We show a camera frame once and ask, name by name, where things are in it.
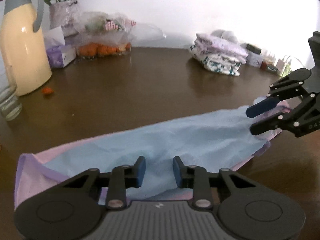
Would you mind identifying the folded floral clothes stack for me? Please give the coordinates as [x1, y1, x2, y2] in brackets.
[189, 34, 248, 76]

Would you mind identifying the green transparent bottle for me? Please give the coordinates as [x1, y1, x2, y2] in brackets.
[276, 55, 303, 77]

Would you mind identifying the cream thermos jug grey handle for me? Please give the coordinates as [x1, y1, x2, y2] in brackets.
[1, 0, 52, 96]

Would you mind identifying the plastic bag of oranges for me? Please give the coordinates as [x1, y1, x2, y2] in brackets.
[73, 11, 166, 59]

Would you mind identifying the wrapped flower vase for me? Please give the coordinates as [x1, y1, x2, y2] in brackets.
[49, 0, 81, 37]

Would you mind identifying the clear drinking glass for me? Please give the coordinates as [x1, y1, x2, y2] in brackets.
[0, 66, 22, 121]

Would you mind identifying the white round fan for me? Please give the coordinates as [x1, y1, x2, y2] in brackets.
[211, 29, 238, 43]

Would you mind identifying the purple tissue box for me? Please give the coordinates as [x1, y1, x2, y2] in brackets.
[44, 26, 76, 68]

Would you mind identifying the small orange peel piece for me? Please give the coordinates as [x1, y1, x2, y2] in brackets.
[41, 87, 54, 96]

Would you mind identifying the pink blue purple garment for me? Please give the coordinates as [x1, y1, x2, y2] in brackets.
[14, 106, 281, 206]

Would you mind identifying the small white printed box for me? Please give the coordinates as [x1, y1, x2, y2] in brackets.
[246, 53, 263, 68]

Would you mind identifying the small black box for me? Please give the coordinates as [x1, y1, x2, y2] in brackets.
[246, 43, 261, 55]

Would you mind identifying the dark red labelled box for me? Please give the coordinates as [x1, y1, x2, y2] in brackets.
[260, 61, 278, 74]

